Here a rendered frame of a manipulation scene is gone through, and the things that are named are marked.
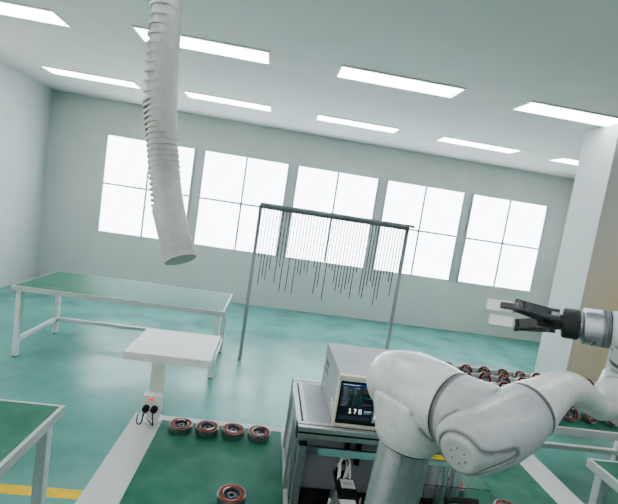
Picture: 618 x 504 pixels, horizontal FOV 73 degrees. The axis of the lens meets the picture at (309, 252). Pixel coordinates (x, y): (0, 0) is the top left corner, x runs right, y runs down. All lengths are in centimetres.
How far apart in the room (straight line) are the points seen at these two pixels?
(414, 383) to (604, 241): 471
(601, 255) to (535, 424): 468
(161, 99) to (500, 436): 209
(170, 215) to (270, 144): 574
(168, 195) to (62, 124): 654
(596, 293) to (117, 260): 729
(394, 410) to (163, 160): 180
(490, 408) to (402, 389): 16
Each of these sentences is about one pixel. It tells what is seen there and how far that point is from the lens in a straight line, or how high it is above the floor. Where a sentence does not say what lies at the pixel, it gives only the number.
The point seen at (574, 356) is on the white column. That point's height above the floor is 79.
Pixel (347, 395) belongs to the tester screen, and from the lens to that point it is 168.
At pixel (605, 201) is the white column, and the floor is 248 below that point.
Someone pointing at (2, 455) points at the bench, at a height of 75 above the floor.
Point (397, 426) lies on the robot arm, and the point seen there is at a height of 155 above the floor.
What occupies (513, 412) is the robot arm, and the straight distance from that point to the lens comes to 77.
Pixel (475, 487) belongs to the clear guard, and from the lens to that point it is 173.
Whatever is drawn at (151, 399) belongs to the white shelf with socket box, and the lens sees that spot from 229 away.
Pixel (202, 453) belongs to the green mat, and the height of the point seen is 75.
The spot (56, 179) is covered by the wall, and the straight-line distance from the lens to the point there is 868.
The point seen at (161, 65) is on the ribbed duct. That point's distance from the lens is 241.
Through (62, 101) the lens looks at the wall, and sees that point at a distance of 877.
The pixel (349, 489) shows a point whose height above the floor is 92.
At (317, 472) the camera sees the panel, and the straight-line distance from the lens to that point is 197.
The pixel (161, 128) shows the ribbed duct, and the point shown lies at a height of 221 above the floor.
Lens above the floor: 191
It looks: 6 degrees down
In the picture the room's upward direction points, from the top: 9 degrees clockwise
